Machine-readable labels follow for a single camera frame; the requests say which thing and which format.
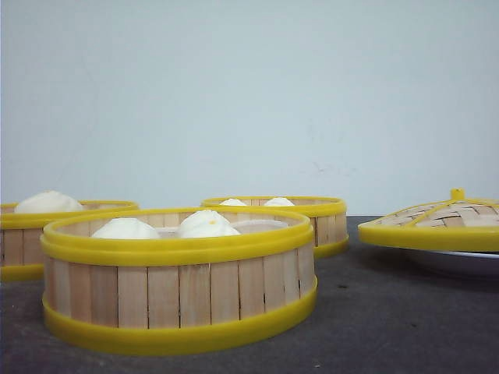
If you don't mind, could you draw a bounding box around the bamboo steamer basket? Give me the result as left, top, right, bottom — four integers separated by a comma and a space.
41, 206, 317, 355
1, 200, 139, 282
201, 196, 349, 259

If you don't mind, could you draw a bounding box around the woven bamboo steamer lid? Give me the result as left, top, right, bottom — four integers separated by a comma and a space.
358, 188, 498, 252

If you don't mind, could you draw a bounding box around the white bun rear left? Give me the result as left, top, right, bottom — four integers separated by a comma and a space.
221, 198, 247, 206

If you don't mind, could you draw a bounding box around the white bun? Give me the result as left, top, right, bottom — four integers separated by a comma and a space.
264, 196, 295, 206
176, 210, 240, 238
92, 217, 161, 239
221, 198, 247, 206

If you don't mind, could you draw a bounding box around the white bun rear right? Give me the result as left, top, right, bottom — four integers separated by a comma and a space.
264, 196, 295, 206

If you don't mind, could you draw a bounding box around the white bun front right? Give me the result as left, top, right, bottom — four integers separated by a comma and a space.
176, 210, 240, 238

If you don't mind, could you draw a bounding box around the white bun front left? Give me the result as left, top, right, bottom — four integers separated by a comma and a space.
92, 217, 161, 239

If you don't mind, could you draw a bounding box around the white bun left basket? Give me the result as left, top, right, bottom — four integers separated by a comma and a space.
14, 190, 83, 213

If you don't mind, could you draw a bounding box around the white plate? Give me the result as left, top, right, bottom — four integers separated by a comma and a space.
402, 249, 498, 279

